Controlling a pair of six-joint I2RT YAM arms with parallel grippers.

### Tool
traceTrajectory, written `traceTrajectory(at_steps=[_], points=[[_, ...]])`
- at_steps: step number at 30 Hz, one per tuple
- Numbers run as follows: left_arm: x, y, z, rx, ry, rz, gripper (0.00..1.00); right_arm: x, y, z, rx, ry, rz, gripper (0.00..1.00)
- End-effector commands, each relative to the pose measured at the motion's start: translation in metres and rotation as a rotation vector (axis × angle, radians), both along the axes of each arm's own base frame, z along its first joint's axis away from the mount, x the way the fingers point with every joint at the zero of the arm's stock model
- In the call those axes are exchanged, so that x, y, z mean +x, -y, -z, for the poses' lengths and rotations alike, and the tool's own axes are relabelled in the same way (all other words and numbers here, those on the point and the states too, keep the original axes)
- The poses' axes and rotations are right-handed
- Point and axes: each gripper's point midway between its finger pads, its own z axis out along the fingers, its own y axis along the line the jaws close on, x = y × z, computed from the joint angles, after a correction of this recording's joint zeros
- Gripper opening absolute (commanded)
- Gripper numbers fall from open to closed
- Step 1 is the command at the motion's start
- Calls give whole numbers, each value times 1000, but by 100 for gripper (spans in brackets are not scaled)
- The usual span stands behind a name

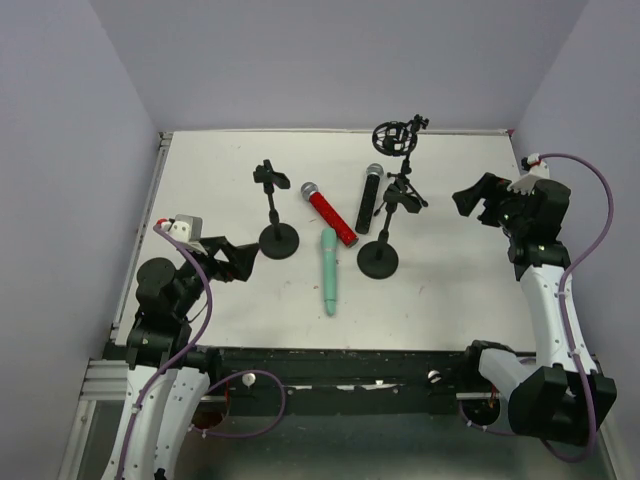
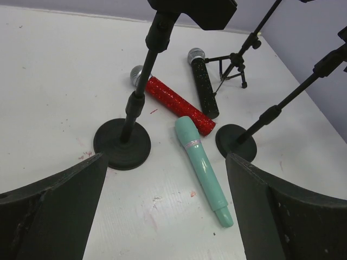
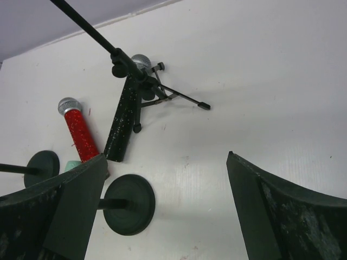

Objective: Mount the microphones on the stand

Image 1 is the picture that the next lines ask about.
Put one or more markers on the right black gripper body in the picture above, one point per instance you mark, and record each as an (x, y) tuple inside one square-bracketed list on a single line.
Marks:
[(493, 201)]

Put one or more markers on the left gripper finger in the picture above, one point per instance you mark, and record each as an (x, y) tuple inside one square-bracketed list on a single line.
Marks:
[(236, 268), (238, 252)]

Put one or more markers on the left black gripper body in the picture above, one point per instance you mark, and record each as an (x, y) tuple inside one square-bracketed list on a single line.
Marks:
[(210, 256)]

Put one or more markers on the black round-base stand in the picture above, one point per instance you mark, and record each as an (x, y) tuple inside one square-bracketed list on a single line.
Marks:
[(279, 240), (378, 259)]

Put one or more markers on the mint green toy microphone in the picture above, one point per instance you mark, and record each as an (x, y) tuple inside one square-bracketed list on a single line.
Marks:
[(329, 270)]

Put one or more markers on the red glitter microphone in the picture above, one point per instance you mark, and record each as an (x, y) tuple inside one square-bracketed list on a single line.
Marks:
[(310, 193)]

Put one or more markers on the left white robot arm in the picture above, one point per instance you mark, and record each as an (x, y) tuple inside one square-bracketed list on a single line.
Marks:
[(175, 306)]

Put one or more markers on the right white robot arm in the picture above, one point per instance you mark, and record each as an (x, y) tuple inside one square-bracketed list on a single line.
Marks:
[(562, 397)]

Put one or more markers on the black glitter microphone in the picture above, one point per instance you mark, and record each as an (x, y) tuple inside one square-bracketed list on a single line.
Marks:
[(374, 173)]

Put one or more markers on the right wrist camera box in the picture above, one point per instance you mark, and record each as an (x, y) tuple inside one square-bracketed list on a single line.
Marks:
[(535, 169)]

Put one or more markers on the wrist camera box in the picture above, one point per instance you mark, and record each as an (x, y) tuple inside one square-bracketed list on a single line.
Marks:
[(185, 228), (535, 169)]

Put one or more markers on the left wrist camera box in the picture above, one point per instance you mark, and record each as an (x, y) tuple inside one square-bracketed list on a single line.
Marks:
[(185, 228)]

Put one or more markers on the black tripod shock-mount stand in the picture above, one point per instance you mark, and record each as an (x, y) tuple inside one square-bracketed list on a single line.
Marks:
[(399, 139)]

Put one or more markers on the black front mounting rail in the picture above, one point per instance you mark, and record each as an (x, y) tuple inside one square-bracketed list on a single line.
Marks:
[(307, 382)]

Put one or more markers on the aluminium extrusion frame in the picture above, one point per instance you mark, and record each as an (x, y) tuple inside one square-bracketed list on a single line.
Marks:
[(104, 380)]

